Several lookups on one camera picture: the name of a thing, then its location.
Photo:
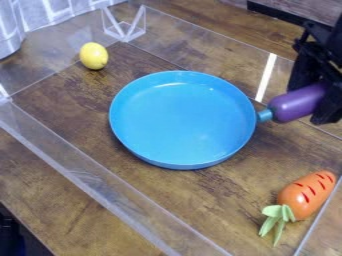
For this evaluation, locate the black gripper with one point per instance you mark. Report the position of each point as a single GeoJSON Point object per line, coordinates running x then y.
{"type": "Point", "coordinates": [320, 62]}

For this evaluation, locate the purple toy eggplant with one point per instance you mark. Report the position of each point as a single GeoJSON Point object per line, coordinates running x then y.
{"type": "Point", "coordinates": [293, 105]}

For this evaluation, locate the blue round tray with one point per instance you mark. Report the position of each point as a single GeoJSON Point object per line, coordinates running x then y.
{"type": "Point", "coordinates": [182, 119]}

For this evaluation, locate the dark wooden ledge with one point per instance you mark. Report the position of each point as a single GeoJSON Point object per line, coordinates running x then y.
{"type": "Point", "coordinates": [324, 11]}

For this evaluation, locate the orange toy carrot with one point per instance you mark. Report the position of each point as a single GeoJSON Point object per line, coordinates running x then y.
{"type": "Point", "coordinates": [299, 201]}

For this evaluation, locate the yellow toy lemon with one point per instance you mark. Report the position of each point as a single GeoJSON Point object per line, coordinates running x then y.
{"type": "Point", "coordinates": [94, 56]}

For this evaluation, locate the grey checked curtain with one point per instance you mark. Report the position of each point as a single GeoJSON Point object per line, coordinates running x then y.
{"type": "Point", "coordinates": [23, 16]}

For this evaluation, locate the clear acrylic corner bracket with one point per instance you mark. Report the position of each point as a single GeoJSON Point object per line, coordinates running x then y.
{"type": "Point", "coordinates": [121, 30]}

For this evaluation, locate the clear acrylic enclosure wall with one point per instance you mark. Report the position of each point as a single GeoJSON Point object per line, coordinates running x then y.
{"type": "Point", "coordinates": [165, 230]}

